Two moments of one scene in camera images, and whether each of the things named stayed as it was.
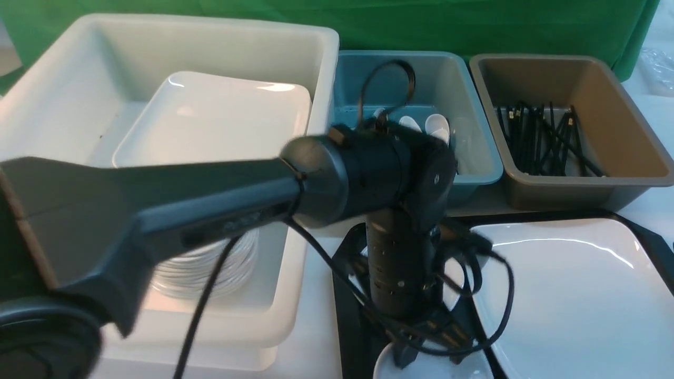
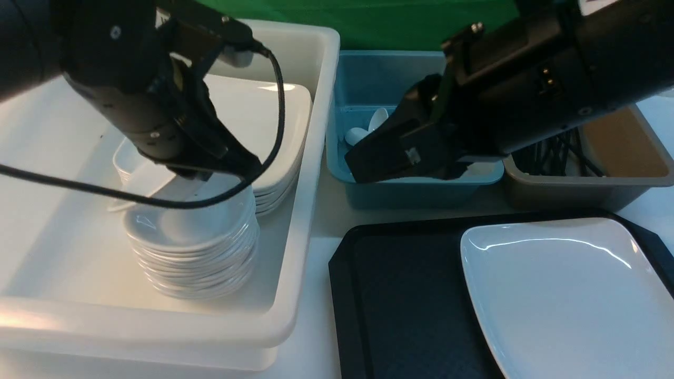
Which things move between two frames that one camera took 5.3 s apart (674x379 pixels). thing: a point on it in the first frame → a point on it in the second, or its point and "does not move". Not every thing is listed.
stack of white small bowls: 190,275 does not move
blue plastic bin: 433,92 does not move
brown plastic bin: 613,137 does not move
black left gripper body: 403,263 → 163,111
